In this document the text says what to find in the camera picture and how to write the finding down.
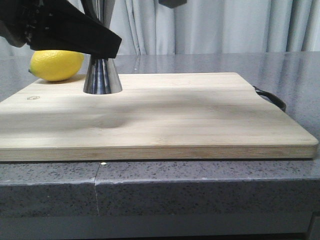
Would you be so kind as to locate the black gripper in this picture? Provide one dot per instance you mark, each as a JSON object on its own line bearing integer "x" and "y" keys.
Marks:
{"x": 58, "y": 25}

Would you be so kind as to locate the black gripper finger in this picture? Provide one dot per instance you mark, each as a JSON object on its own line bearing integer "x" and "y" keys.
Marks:
{"x": 172, "y": 3}

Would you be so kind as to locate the steel double jigger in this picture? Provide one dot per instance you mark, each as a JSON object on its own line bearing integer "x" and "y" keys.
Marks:
{"x": 102, "y": 77}

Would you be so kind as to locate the grey curtain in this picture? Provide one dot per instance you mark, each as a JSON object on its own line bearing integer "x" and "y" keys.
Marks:
{"x": 217, "y": 26}

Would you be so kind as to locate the yellow lemon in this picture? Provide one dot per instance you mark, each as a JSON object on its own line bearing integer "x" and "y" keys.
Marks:
{"x": 55, "y": 65}

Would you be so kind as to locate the wooden cutting board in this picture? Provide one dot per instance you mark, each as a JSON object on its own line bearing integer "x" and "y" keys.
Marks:
{"x": 155, "y": 116}

